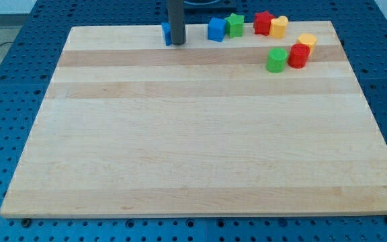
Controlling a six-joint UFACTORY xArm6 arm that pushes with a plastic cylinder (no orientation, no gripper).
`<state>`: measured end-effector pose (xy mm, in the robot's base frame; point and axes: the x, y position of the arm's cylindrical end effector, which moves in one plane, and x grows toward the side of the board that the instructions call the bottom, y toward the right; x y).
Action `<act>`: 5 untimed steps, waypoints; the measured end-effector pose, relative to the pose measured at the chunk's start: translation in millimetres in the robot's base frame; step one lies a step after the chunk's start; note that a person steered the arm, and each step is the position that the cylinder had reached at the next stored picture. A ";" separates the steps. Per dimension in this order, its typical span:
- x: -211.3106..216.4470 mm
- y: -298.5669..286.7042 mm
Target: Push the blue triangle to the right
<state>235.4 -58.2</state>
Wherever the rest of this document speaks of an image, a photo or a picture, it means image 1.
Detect yellow hexagon block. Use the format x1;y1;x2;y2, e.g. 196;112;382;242
296;33;318;56

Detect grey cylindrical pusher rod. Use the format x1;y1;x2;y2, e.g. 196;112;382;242
167;0;186;45

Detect blue triangle block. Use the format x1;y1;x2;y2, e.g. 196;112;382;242
161;22;172;46

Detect wooden board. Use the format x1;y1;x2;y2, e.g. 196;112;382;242
0;21;387;218

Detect red cylinder block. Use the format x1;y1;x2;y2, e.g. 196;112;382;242
288;43;310;69

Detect yellow heart block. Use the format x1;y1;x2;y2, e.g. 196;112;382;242
269;15;289;39

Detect red star block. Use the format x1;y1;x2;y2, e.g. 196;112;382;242
253;11;275;36

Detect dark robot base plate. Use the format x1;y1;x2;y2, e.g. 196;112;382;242
183;0;238;11

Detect green star block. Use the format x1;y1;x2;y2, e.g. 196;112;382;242
224;13;245;38

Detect blue cube block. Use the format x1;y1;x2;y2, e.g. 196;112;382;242
207;17;226;42

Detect green cylinder block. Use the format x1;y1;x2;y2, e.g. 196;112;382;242
266;48;288;73

